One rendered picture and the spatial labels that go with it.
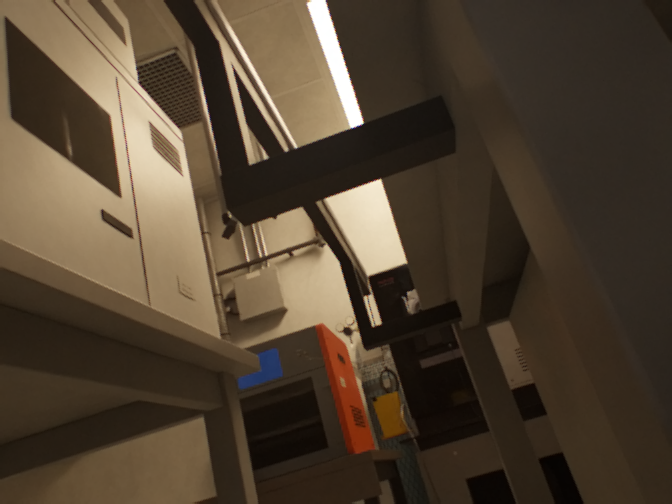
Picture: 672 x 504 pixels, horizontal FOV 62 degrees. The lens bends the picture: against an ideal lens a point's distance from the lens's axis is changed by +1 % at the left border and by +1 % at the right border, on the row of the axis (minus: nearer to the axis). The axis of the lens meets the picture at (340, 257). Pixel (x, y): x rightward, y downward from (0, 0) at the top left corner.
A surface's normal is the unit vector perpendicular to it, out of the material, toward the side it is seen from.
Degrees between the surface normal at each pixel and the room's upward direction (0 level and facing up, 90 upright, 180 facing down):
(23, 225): 90
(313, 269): 90
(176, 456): 90
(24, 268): 90
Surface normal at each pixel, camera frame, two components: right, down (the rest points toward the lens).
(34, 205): 0.94, -0.32
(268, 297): -0.21, -0.33
